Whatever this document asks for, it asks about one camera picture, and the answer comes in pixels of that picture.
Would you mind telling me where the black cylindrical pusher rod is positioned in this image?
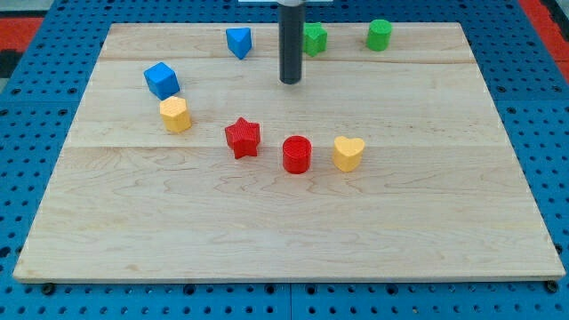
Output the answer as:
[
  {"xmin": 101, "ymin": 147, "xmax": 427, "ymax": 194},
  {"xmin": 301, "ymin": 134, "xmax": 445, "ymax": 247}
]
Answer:
[{"xmin": 277, "ymin": 0, "xmax": 305, "ymax": 84}]

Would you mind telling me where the blue triangle block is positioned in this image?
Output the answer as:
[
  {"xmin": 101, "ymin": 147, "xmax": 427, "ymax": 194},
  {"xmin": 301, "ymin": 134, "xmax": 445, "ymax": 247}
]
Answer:
[{"xmin": 226, "ymin": 28, "xmax": 252, "ymax": 60}]

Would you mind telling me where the blue cube block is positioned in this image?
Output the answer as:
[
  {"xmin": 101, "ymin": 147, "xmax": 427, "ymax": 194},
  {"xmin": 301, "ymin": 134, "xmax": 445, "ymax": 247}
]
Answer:
[{"xmin": 143, "ymin": 62, "xmax": 180, "ymax": 100}]

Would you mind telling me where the green star block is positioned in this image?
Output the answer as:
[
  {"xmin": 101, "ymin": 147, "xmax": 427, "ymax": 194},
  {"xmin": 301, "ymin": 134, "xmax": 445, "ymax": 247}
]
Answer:
[{"xmin": 303, "ymin": 22, "xmax": 328, "ymax": 57}]

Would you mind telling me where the green cylinder block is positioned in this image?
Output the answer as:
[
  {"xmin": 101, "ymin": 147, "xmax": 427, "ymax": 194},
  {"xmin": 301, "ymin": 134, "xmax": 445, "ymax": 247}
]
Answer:
[{"xmin": 366, "ymin": 20, "xmax": 392, "ymax": 52}]

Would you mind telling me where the red star block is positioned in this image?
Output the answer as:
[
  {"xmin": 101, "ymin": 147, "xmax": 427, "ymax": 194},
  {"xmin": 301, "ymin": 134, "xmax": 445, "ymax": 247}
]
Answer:
[{"xmin": 225, "ymin": 117, "xmax": 260, "ymax": 159}]

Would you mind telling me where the red cylinder block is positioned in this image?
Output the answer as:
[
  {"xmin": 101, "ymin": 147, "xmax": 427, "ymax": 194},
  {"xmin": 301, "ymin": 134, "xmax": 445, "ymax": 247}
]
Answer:
[{"xmin": 282, "ymin": 135, "xmax": 312, "ymax": 174}]

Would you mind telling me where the yellow heart block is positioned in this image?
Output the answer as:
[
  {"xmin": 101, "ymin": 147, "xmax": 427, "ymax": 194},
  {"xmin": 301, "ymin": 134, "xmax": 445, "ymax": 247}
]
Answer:
[{"xmin": 333, "ymin": 136, "xmax": 365, "ymax": 172}]

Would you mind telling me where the yellow hexagon block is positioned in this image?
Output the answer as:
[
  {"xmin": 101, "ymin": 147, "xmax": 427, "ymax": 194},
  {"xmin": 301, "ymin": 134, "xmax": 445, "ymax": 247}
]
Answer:
[{"xmin": 159, "ymin": 96, "xmax": 192, "ymax": 133}]

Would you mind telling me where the light wooden board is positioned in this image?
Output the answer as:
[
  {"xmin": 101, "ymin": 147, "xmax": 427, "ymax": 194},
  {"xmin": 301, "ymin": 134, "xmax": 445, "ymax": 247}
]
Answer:
[{"xmin": 13, "ymin": 22, "xmax": 565, "ymax": 284}]

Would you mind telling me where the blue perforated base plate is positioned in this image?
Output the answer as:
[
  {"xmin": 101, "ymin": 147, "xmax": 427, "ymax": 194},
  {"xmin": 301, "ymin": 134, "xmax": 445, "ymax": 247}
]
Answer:
[{"xmin": 1, "ymin": 0, "xmax": 568, "ymax": 319}]

